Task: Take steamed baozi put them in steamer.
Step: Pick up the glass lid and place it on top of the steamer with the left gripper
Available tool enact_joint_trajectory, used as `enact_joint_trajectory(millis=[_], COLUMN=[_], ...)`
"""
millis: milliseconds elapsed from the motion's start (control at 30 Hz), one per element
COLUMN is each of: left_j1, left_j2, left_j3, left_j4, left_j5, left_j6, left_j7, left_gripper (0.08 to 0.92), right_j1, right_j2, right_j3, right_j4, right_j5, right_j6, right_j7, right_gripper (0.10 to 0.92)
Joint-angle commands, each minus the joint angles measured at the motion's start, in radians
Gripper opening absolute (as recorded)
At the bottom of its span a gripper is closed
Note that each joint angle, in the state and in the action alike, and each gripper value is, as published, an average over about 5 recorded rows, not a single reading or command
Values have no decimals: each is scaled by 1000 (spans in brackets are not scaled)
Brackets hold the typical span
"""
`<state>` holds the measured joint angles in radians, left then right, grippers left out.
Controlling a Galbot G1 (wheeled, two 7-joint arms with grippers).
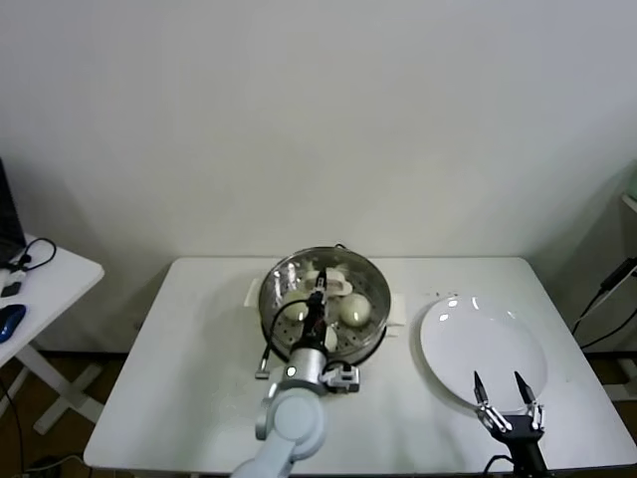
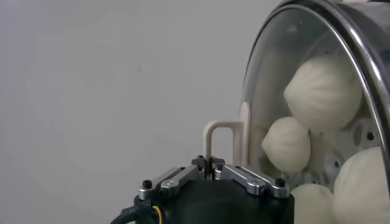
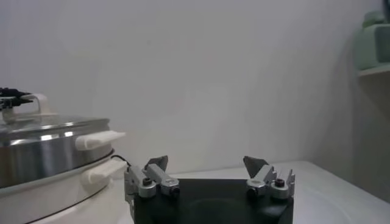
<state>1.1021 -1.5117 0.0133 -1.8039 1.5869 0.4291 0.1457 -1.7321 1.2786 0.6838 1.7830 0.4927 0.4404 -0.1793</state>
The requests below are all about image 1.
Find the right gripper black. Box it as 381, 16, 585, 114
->
472, 370, 548, 472

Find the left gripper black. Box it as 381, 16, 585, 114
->
298, 268, 330, 353

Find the stainless steel steamer basket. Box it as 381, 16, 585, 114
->
246, 245, 409, 368

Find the white round plate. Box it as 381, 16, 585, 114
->
420, 297, 549, 413
409, 301, 482, 413

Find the white side table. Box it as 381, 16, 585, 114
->
0, 233, 106, 434

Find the blue computer mouse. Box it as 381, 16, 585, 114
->
0, 303, 29, 343

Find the black laptop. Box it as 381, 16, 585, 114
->
0, 155, 29, 268

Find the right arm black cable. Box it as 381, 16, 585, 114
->
485, 453, 519, 478

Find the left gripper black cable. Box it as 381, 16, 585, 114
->
254, 301, 314, 380

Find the white furniture leg frame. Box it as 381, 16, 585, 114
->
610, 348, 637, 403

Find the thin black wall cable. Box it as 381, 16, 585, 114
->
576, 308, 637, 351

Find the black power adapter with cord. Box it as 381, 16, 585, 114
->
570, 258, 636, 338

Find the black looped cable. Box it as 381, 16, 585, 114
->
9, 237, 59, 273

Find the white floor cable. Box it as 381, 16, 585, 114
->
22, 453, 89, 473

